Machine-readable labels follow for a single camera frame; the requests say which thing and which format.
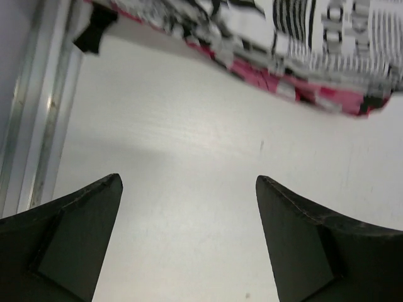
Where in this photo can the pink camouflage folded trousers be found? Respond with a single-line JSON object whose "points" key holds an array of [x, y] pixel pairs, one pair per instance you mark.
{"points": [[340, 98]]}

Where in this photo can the side aluminium rail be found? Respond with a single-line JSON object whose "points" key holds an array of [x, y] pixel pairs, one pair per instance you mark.
{"points": [[35, 131]]}

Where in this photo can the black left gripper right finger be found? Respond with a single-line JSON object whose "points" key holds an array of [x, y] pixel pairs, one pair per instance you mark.
{"points": [[318, 254]]}

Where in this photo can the newspaper print trousers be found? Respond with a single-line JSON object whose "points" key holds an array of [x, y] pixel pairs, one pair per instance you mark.
{"points": [[355, 43]]}

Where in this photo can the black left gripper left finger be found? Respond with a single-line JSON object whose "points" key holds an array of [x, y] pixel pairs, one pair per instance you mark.
{"points": [[55, 252]]}

